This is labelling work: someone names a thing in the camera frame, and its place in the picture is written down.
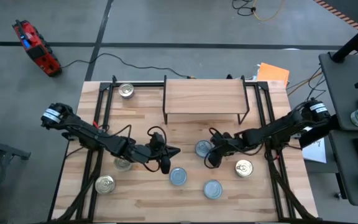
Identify grey side table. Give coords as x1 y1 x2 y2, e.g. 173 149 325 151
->
318 52 358 131
328 129 358 207

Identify wooden shelf black legs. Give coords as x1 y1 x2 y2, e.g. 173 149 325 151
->
162 74 250 126

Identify red black power device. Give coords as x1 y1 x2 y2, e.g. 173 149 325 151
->
12 19 63 77

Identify black stand base bar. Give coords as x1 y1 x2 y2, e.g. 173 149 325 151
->
298 123 341 149

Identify black slanted pole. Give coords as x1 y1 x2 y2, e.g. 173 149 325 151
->
331 15 358 63

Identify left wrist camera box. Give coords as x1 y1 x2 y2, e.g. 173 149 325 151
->
148 132 167 147

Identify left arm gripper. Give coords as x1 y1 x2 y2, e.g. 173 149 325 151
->
128 143 181 175

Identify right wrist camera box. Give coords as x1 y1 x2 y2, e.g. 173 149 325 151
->
211 129 229 141

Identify black coiled floor cable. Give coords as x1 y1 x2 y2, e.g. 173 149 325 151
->
231 0 257 17

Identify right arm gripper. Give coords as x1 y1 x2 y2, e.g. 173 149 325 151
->
208 133 246 169

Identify grey metal stand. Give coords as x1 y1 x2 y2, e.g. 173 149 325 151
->
0 126 31 224

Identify black aluminium table frame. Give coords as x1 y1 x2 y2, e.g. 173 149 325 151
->
47 74 319 224

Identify yellow floor cable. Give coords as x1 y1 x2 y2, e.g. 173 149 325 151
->
253 0 285 22

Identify gold-lid blue red can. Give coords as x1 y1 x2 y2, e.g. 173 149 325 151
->
113 157 133 172
234 159 254 179
118 82 135 100
94 174 117 195

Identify white paper sheet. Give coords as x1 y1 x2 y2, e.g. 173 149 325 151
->
301 136 328 164

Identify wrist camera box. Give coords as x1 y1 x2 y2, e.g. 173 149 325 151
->
148 132 167 147
211 129 229 141

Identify orange paper folder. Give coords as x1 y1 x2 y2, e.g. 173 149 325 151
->
256 62 291 86

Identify yellow cable beside table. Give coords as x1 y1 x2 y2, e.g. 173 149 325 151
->
286 70 324 97

